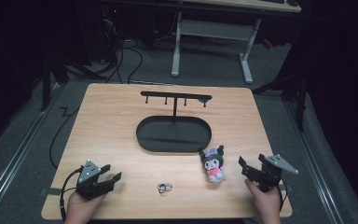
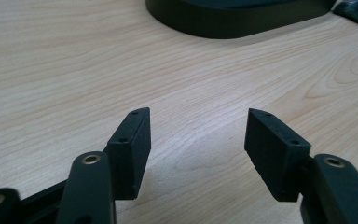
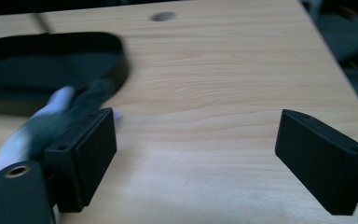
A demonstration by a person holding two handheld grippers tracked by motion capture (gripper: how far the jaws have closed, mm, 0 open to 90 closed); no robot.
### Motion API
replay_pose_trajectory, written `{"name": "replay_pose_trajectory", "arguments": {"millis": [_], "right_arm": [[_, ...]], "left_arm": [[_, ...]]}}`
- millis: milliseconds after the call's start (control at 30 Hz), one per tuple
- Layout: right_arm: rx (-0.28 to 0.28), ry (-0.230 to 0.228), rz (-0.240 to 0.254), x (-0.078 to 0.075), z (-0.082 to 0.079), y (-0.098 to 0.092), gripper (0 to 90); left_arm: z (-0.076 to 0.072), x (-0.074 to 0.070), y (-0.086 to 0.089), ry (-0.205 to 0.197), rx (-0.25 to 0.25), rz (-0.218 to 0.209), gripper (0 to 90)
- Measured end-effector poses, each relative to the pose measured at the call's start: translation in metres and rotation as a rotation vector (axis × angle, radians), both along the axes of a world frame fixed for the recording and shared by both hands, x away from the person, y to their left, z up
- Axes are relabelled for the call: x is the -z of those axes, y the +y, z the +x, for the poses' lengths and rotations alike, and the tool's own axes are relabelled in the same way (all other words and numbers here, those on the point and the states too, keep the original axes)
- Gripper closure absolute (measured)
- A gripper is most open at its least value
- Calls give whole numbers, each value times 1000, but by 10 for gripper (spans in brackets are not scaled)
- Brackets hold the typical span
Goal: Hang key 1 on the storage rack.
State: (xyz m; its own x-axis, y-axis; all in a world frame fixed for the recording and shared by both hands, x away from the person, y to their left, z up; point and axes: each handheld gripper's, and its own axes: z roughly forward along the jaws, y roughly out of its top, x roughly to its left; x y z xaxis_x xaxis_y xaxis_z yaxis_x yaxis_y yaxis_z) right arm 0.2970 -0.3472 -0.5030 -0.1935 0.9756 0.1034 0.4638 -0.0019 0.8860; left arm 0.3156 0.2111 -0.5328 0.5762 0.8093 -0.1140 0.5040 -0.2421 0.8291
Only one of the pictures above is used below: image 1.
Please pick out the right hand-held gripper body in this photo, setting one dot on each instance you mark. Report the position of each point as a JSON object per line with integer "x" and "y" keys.
{"x": 270, "y": 175}

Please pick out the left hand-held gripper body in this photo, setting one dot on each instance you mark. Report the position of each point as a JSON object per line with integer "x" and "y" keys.
{"x": 88, "y": 186}

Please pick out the black and pink plush toy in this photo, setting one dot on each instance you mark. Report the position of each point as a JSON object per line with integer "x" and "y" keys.
{"x": 213, "y": 165}

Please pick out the black hook rack with tray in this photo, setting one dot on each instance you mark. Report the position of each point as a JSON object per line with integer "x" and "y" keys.
{"x": 174, "y": 133}

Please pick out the person's left hand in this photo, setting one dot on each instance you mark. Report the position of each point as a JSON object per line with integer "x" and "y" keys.
{"x": 80, "y": 208}

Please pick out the person's right hand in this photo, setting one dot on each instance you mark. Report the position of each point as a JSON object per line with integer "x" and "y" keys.
{"x": 265, "y": 205}

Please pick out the grey tape strip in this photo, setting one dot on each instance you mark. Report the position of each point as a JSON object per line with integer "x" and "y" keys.
{"x": 287, "y": 187}
{"x": 53, "y": 191}

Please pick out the black metal stand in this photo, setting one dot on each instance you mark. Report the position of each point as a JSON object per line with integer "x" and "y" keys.
{"x": 300, "y": 99}
{"x": 46, "y": 84}

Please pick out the small red object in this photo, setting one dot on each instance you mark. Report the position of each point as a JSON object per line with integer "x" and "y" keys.
{"x": 267, "y": 44}

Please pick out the metal floor rail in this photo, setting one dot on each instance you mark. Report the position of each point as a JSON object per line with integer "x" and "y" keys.
{"x": 15, "y": 155}
{"x": 317, "y": 168}

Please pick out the white frame desk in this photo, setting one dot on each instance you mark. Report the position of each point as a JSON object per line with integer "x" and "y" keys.
{"x": 214, "y": 29}

